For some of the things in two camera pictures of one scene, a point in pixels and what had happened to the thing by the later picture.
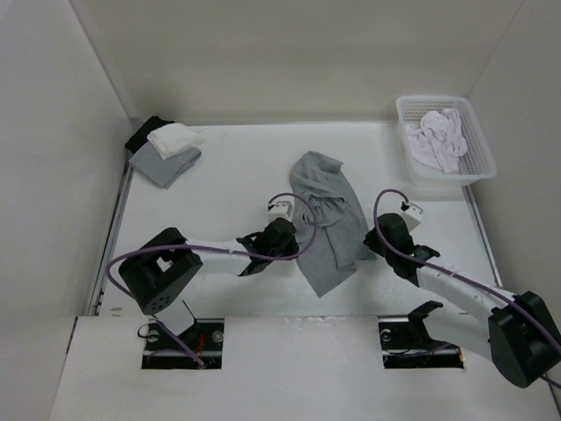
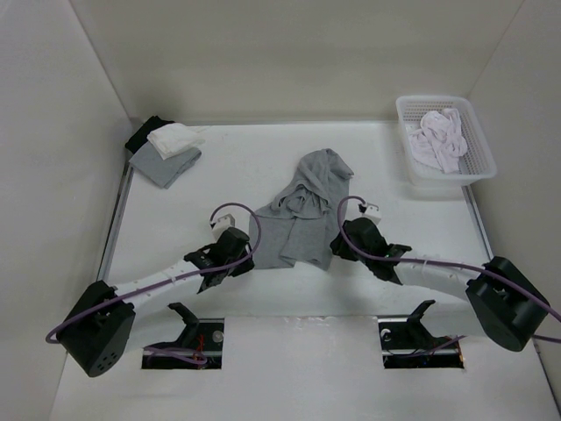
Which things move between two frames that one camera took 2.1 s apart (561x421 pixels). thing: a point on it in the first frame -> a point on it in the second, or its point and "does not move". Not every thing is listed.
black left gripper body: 287,250 -> 241,267
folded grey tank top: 163,172 does not move
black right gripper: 372,240 -> 339,248
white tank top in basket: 440,141 does not move
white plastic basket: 444,140 does not move
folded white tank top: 173,139 does not move
